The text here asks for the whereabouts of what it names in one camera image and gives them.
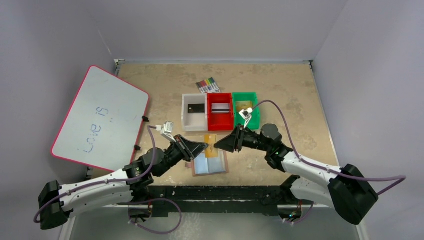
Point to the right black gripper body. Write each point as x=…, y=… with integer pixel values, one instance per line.
x=238, y=139

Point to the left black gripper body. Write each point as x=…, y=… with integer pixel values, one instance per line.
x=173, y=155

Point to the pink leather card holder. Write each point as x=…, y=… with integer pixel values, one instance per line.
x=206, y=166

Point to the green plastic bin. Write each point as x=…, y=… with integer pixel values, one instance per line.
x=254, y=123

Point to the red plastic bin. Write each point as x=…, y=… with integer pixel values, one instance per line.
x=220, y=121

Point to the white plastic bin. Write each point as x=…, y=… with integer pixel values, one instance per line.
x=194, y=122

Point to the red framed whiteboard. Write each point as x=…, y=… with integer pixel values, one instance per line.
x=103, y=122

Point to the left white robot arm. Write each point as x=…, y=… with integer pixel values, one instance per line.
x=58, y=203

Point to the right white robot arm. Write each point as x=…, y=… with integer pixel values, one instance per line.
x=310, y=180

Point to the gold card in bin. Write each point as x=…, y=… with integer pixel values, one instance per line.
x=243, y=105

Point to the silver credit card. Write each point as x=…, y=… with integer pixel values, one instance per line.
x=220, y=108

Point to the black credit card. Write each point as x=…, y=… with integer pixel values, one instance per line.
x=196, y=108

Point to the pack of coloured markers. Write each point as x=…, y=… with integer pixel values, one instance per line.
x=208, y=86

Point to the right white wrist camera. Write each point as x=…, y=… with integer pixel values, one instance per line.
x=246, y=114

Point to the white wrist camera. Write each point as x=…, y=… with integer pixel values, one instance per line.
x=246, y=114
x=167, y=128

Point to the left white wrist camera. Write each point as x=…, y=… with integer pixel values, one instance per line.
x=167, y=128

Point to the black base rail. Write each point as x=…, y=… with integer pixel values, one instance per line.
x=265, y=200

